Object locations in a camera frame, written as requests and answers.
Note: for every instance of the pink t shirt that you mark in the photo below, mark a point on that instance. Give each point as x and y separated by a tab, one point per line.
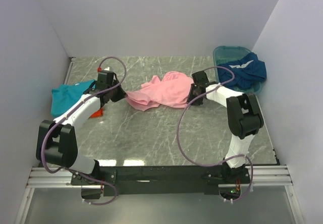
172	91

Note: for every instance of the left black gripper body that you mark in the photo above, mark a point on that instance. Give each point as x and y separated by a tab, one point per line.
112	91

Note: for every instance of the navy blue t shirt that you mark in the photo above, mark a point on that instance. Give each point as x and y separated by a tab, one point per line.
242	73

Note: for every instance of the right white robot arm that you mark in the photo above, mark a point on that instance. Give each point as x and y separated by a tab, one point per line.
243	113

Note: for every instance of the teal plastic bin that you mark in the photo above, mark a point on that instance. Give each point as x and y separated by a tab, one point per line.
224	54

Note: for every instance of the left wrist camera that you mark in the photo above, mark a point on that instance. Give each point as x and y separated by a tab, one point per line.
108	69

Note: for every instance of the aluminium rail frame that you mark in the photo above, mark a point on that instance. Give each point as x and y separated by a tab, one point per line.
261	175

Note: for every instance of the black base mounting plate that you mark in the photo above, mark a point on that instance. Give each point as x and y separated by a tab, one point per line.
127	180

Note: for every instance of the orange folded t shirt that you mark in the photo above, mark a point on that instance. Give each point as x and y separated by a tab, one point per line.
98	113

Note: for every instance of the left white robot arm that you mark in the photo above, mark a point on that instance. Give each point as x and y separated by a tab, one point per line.
57	143

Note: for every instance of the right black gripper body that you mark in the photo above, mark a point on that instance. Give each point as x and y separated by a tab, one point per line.
193	94

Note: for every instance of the teal folded t shirt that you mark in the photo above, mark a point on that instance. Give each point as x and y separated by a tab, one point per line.
65	96

